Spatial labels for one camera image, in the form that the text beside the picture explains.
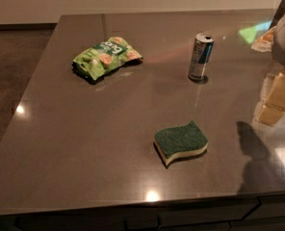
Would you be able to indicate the silver blue drink can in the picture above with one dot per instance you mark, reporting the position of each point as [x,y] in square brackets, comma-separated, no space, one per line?
[203,45]

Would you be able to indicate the green snack bag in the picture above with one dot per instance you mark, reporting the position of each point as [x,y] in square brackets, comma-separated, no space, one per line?
[105,57]

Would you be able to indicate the green and yellow sponge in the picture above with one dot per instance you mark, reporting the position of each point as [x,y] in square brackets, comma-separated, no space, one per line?
[176,143]

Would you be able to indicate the dark cabinet drawer front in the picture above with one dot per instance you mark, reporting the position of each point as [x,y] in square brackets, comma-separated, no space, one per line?
[238,213]

